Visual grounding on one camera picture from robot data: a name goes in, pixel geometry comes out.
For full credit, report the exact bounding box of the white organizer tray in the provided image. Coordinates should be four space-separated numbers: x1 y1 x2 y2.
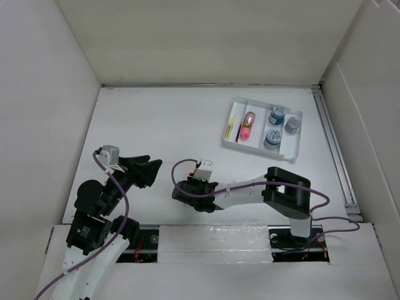
222 96 303 162

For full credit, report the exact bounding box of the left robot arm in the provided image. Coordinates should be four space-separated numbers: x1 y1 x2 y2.
51 147 163 299

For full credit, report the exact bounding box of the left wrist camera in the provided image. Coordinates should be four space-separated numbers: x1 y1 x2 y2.
95 145 119 167

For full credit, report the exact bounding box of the aluminium rail right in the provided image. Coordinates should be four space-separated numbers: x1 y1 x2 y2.
311 85 364 223

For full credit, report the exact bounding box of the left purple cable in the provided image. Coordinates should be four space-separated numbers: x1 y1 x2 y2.
32 149 131 299

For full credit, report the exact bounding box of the red pen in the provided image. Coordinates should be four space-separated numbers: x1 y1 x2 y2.
235 123 242 143

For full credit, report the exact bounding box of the purple cable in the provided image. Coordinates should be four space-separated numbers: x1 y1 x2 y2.
32 149 131 299
171 158 362 251

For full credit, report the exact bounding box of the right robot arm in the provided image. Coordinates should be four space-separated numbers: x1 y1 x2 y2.
172 162 312 246

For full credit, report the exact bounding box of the pink cap marker tube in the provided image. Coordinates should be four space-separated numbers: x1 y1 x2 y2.
239 111 256 141

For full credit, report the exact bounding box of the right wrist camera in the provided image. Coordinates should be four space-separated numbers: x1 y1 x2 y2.
189 159 213 182

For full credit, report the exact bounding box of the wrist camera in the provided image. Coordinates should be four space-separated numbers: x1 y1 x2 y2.
95 145 119 167
189 159 213 182

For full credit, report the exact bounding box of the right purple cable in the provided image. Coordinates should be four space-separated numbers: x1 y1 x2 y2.
171 158 362 251

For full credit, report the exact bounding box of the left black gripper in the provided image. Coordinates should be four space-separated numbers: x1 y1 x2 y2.
101 154 162 214

